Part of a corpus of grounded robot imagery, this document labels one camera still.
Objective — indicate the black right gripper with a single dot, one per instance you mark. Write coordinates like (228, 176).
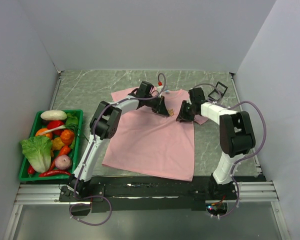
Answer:
(182, 116)

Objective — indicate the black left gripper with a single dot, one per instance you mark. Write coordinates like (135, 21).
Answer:
(160, 108)

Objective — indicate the red maple leaf brooch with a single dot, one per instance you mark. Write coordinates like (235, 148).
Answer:
(171, 112)

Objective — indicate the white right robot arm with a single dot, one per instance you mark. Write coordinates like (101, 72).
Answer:
(236, 137)

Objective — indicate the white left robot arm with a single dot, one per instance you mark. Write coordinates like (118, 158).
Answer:
(104, 125)

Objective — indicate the orange carrot toy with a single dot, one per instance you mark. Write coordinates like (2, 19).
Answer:
(67, 137)

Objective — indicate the white radish toy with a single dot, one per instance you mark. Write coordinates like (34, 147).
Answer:
(53, 115)

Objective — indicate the yellow pepper toy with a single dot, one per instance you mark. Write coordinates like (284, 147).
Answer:
(57, 144)

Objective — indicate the red tomato toy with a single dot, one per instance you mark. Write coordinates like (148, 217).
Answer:
(54, 124)

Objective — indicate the purple onion toy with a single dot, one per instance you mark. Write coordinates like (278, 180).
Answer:
(63, 162)

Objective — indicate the green plastic crate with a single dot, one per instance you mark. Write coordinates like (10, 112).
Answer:
(38, 123)

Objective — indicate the orange fruit toy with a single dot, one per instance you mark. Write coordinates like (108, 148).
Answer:
(44, 132)

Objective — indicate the green lettuce toy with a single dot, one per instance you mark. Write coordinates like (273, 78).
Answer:
(37, 150)

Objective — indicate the red chili pepper toy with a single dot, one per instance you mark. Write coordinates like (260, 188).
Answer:
(49, 173)

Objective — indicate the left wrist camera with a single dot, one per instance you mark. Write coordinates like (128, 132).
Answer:
(161, 88)

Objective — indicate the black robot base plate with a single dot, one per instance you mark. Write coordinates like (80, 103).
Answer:
(140, 193)

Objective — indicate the aluminium table edge rail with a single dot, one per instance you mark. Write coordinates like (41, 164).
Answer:
(55, 92)

